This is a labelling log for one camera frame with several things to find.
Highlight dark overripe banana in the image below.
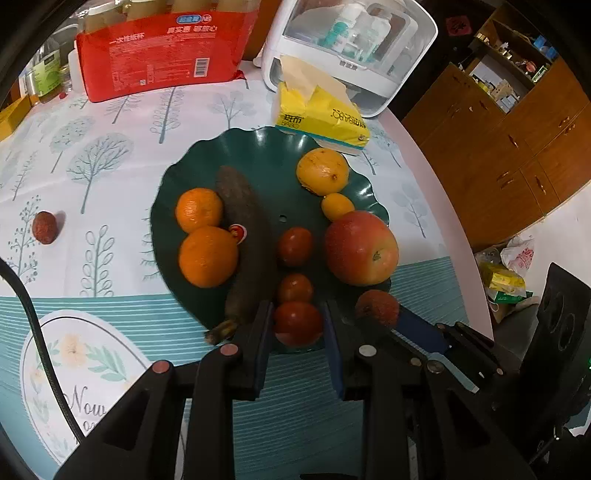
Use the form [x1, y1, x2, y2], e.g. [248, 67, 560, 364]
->
[204, 166, 273, 345]

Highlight red cherry tomato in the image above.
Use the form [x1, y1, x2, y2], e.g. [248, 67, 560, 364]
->
[279, 273, 314, 303]
[279, 227, 315, 267]
[273, 301, 324, 348]

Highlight large orange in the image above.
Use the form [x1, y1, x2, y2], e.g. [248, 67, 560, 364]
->
[178, 226, 238, 288]

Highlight red yellow apple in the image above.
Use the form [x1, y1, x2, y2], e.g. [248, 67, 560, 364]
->
[324, 211, 399, 286]

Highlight small yellow kumquat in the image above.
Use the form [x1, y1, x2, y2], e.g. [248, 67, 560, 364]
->
[321, 193, 356, 222]

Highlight small orange tangerine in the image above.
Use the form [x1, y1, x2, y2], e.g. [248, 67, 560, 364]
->
[175, 188, 223, 234]

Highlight pale yellow orange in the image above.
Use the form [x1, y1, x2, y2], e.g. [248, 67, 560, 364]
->
[295, 148, 349, 196]

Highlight black speaker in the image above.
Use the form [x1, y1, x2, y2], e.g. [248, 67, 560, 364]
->
[521, 263, 590, 391]

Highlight plastic bags on floor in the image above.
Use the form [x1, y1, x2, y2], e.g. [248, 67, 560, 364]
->
[474, 236, 535, 325]

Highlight dark green scalloped plate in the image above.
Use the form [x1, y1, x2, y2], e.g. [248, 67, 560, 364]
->
[150, 127, 400, 351]

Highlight yellow tissue pack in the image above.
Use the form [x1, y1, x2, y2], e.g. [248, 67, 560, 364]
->
[273, 55, 370, 154]

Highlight brown wooden cabinet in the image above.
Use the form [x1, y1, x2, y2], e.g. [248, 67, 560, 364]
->
[400, 55, 591, 252]

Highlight white cosmetics storage box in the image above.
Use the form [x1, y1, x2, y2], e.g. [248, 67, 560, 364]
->
[260, 0, 438, 118]

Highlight yellow tin box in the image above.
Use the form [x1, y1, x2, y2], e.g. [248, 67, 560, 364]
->
[0, 95, 39, 141]

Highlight red paper cup package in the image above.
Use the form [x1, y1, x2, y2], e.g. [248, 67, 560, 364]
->
[76, 1, 259, 102]

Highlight green label glass bottle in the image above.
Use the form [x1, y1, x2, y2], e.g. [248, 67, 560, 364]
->
[26, 38, 61, 99]

